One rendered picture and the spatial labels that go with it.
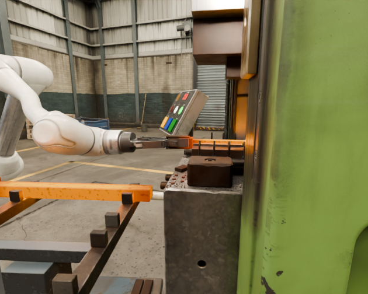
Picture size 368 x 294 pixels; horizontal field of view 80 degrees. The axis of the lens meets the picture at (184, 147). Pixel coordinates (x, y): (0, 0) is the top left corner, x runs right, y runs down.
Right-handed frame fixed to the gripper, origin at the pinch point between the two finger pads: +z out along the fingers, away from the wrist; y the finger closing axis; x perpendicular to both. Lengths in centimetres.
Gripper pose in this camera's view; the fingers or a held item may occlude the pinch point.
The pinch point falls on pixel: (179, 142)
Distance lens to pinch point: 77.0
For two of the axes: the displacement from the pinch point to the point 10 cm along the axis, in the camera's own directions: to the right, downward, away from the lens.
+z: 9.9, 0.0, -1.4
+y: -1.4, 2.0, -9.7
